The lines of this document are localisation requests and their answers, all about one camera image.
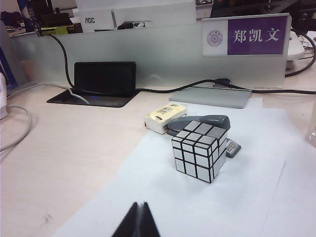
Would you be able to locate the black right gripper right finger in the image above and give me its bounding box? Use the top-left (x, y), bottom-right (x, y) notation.
top-left (141, 201), bottom-right (161, 237)

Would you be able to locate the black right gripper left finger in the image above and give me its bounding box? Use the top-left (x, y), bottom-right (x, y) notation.
top-left (112, 201), bottom-right (142, 237)

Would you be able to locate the silver mirror cube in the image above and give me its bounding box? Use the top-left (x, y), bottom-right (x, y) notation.
top-left (171, 120), bottom-right (228, 185)

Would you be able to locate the white paper sheet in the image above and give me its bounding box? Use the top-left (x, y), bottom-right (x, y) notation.
top-left (50, 97), bottom-right (316, 237)

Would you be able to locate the grey stapler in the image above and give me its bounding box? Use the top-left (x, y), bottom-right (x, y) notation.
top-left (167, 115), bottom-right (242, 158)

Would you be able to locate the grey flat pad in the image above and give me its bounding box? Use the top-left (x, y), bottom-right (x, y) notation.
top-left (169, 86), bottom-right (253, 109)

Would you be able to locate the frosted glass desk partition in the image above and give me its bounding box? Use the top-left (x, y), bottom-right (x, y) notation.
top-left (9, 12), bottom-right (292, 89)

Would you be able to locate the yellow-green box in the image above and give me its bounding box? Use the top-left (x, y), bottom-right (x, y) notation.
top-left (40, 26), bottom-right (68, 36)

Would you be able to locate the purple and white name plate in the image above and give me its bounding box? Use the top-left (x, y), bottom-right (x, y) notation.
top-left (201, 14), bottom-right (292, 57)

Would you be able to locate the white monitor stand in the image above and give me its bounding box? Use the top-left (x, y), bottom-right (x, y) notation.
top-left (286, 29), bottom-right (306, 72)

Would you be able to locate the grey power strip cable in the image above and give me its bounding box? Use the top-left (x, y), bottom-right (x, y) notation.
top-left (0, 82), bottom-right (89, 153)

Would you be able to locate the black desk cable box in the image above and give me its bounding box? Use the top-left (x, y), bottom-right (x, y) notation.
top-left (46, 61), bottom-right (141, 109)

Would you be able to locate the thick black monitor cable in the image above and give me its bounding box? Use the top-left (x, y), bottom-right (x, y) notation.
top-left (48, 33), bottom-right (75, 88)

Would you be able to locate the black cable with connector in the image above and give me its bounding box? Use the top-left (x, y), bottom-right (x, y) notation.
top-left (134, 78), bottom-right (316, 95)

